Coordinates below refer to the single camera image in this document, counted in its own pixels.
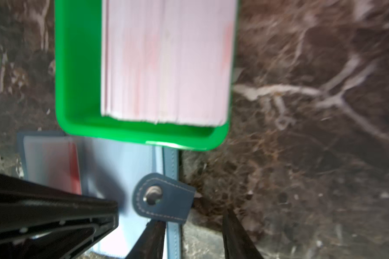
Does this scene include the blue card holder wallet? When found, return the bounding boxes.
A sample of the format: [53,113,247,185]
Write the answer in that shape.
[17,131,196,259]

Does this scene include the green card tray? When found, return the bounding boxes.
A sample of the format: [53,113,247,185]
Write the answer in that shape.
[55,1,230,151]

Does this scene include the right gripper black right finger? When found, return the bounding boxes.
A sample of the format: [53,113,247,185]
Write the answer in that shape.
[222,209,263,259]

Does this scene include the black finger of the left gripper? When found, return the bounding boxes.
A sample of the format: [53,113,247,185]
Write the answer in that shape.
[0,174,118,259]

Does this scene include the stack of cards in tray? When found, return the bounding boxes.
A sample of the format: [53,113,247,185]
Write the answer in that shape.
[100,1,238,127]

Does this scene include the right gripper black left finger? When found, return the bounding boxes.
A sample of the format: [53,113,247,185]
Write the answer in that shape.
[125,220,166,259]

